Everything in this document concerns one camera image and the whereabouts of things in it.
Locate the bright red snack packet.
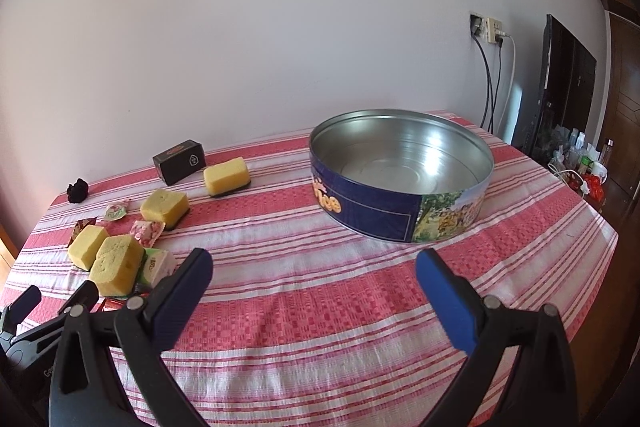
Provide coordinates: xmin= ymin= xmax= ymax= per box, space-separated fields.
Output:
xmin=97 ymin=284 xmax=151 ymax=313

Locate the blue round cookie tin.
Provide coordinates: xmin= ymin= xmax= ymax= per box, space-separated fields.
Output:
xmin=308 ymin=108 xmax=495 ymax=244

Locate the red striped cloth desktop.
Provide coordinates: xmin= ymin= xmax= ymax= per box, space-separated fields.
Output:
xmin=0 ymin=109 xmax=621 ymax=427

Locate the black hair tie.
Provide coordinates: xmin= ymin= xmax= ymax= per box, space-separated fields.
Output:
xmin=67 ymin=178 xmax=89 ymax=204

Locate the dark red gold snack packet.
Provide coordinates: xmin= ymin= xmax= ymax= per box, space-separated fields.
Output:
xmin=72 ymin=217 xmax=98 ymax=244

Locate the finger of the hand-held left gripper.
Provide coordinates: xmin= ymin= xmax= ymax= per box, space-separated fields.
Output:
xmin=59 ymin=279 xmax=100 ymax=315
xmin=0 ymin=285 xmax=42 ymax=335

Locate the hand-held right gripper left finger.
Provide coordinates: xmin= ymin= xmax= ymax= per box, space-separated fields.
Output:
xmin=48 ymin=248 xmax=215 ymax=427

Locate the yellow sponge with green pad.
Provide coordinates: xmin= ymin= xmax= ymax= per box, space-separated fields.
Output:
xmin=140 ymin=189 xmax=191 ymax=231
xmin=67 ymin=225 xmax=110 ymax=271
xmin=203 ymin=157 xmax=252 ymax=198
xmin=90 ymin=234 xmax=146 ymax=297

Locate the cluster of bottles and jars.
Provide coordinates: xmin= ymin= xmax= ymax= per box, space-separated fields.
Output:
xmin=547 ymin=124 xmax=611 ymax=198

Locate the green wet wipes pack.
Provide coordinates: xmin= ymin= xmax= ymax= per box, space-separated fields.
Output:
xmin=136 ymin=247 xmax=178 ymax=289

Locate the small black cardboard box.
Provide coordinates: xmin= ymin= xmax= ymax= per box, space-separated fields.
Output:
xmin=152 ymin=139 xmax=207 ymax=186

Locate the white power cable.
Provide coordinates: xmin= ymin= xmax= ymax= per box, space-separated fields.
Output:
xmin=502 ymin=34 xmax=517 ymax=138

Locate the green white candy packet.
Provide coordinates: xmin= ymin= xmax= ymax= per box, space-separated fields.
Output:
xmin=102 ymin=199 xmax=132 ymax=222

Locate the black flat monitor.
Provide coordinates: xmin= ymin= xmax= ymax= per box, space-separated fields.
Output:
xmin=520 ymin=13 xmax=598 ymax=168

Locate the brown wooden door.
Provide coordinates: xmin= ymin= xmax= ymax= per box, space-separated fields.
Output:
xmin=585 ymin=0 xmax=640 ymax=218

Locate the black power cable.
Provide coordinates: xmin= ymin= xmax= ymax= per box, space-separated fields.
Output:
xmin=492 ymin=43 xmax=503 ymax=134
xmin=474 ymin=37 xmax=495 ymax=132

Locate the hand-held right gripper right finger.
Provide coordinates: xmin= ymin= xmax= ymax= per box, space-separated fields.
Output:
xmin=416 ymin=248 xmax=581 ymax=427

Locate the pink flower snack packet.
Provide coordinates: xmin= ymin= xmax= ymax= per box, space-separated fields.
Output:
xmin=129 ymin=219 xmax=166 ymax=249

